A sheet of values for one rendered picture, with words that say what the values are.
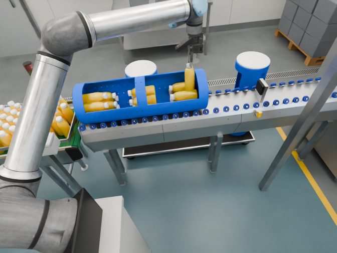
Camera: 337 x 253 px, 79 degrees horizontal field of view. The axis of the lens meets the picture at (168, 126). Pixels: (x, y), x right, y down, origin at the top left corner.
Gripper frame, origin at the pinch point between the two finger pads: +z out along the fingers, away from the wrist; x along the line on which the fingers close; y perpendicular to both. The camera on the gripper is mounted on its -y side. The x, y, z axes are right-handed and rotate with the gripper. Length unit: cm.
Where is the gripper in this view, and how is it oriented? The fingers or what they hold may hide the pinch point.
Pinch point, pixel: (189, 64)
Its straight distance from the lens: 136.5
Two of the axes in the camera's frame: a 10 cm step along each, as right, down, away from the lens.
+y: 9.9, -1.2, 0.4
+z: 0.5, 6.8, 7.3
